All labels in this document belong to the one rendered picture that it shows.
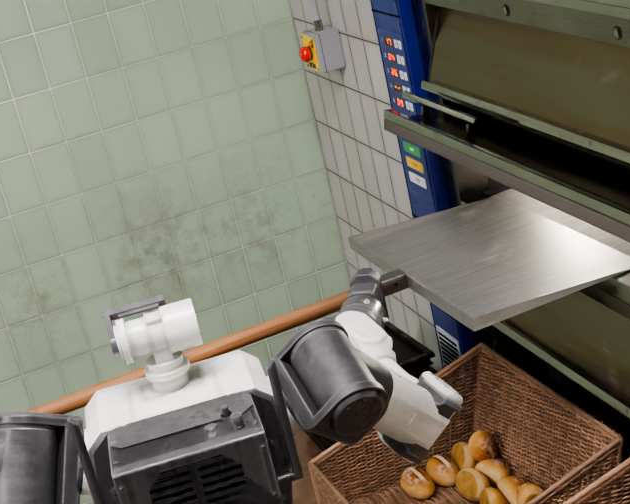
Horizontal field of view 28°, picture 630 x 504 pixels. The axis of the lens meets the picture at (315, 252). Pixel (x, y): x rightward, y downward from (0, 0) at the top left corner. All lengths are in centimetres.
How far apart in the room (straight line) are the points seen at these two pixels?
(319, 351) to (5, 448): 44
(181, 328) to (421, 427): 42
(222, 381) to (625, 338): 93
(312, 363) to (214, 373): 14
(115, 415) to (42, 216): 180
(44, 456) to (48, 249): 180
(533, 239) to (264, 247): 129
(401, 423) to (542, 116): 72
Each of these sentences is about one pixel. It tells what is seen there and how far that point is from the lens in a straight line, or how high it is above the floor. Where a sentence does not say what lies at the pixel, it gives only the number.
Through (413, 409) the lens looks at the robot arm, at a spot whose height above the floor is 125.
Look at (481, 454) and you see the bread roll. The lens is 284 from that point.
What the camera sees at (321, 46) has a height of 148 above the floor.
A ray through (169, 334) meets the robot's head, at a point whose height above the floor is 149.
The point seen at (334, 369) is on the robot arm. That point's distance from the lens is 172.
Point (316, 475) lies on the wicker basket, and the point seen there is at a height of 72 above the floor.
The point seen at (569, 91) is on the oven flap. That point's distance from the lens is 226.
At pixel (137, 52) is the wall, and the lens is 344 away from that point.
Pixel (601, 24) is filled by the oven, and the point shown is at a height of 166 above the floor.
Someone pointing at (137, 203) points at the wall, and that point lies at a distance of 352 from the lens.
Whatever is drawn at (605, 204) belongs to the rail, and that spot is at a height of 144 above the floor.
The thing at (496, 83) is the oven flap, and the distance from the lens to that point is 248.
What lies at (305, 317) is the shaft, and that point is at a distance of 236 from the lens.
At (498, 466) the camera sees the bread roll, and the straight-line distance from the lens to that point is 282.
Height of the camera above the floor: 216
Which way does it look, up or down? 21 degrees down
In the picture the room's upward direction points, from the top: 13 degrees counter-clockwise
